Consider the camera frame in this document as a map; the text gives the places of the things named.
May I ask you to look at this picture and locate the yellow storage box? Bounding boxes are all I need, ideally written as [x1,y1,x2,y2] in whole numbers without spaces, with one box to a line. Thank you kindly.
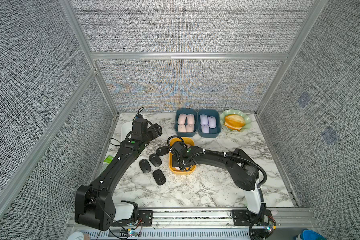
[169,137,196,175]

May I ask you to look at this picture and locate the black mouse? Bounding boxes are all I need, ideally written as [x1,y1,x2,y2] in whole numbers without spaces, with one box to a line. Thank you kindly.
[149,154,162,167]
[156,146,170,157]
[139,159,152,174]
[153,170,167,186]

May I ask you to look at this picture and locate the white storage box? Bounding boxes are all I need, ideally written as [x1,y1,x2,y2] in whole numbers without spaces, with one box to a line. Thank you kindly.
[121,121,133,141]

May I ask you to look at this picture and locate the black mouse front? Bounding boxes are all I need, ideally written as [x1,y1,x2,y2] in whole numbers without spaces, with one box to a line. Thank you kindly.
[153,170,167,186]

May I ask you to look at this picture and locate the purple mouse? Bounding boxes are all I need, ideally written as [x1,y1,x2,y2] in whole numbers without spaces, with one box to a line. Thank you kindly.
[201,125,210,134]
[208,116,217,129]
[200,115,209,125]

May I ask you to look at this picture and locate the pink mouse with scroll wheel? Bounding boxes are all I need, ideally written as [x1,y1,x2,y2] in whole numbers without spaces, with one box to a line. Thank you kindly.
[187,114,195,125]

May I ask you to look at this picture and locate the teal storage box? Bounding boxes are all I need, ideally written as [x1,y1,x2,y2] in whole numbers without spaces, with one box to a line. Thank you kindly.
[174,108,198,138]
[197,109,222,138]

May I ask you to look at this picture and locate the purple mouse front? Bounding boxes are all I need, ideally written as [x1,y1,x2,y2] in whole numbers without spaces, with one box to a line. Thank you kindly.
[208,116,217,129]

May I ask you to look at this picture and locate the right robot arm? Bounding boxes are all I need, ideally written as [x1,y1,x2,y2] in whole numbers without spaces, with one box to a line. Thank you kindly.
[169,142,268,215]

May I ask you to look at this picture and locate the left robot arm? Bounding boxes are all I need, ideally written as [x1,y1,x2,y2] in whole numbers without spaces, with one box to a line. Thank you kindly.
[75,115,163,231]

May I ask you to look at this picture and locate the bread slice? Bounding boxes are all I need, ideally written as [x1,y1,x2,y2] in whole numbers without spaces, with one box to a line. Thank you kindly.
[224,122,243,131]

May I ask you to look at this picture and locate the round bread bun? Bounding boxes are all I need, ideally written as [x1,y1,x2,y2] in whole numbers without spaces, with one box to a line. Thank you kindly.
[225,114,246,126]

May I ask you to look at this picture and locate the green wavy plate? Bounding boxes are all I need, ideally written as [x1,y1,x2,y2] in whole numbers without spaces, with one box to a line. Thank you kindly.
[220,110,252,132]

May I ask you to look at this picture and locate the white round object bottom left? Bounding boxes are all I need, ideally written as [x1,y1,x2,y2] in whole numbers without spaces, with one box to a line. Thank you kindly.
[67,232,85,240]

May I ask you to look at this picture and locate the blue object bottom right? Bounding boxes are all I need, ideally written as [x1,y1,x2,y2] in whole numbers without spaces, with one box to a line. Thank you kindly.
[293,230,326,240]

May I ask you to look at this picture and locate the green white object at wall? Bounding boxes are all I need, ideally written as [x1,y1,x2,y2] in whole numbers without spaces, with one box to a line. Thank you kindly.
[103,155,114,166]

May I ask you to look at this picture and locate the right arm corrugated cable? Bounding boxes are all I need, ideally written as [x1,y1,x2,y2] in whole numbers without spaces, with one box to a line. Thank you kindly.
[167,135,268,240]

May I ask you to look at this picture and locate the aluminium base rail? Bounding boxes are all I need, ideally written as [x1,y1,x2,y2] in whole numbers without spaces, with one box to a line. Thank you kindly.
[129,208,322,240]

